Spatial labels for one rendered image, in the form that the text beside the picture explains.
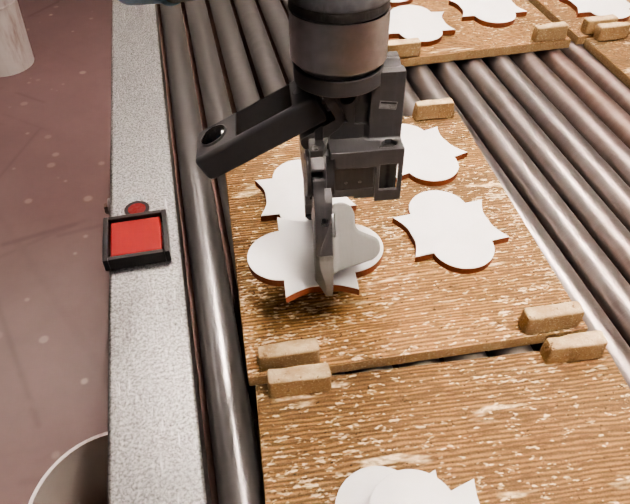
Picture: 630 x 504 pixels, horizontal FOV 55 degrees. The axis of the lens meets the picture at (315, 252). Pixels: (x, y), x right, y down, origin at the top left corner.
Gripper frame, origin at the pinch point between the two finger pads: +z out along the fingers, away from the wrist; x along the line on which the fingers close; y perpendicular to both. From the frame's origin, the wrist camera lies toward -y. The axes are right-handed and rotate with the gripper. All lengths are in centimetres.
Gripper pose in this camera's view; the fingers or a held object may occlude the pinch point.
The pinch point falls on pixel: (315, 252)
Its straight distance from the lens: 60.8
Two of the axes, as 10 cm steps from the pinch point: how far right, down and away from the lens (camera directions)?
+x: -1.1, -6.7, 7.3
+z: 0.1, 7.4, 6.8
